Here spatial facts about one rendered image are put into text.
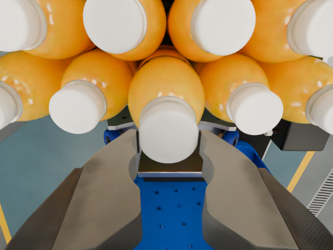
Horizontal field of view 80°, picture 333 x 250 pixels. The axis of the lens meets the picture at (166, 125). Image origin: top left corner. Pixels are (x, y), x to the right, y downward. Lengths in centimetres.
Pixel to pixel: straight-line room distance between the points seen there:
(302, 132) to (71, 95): 31
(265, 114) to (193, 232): 19
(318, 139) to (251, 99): 23
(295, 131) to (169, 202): 22
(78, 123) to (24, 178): 185
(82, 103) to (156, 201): 21
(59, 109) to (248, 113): 15
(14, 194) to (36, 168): 38
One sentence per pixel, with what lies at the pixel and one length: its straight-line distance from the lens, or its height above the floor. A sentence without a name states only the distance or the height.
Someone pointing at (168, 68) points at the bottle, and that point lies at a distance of 16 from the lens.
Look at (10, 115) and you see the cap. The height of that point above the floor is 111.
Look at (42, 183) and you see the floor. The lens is 198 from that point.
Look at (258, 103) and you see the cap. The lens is 17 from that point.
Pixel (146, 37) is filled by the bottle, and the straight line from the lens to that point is 18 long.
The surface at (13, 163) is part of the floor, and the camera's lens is 196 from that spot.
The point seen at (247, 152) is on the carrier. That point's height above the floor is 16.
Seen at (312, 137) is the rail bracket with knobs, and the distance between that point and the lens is 38.
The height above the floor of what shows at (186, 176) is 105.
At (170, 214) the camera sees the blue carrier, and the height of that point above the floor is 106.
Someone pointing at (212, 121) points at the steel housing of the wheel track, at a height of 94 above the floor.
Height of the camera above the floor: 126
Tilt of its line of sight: 63 degrees down
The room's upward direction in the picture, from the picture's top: 177 degrees clockwise
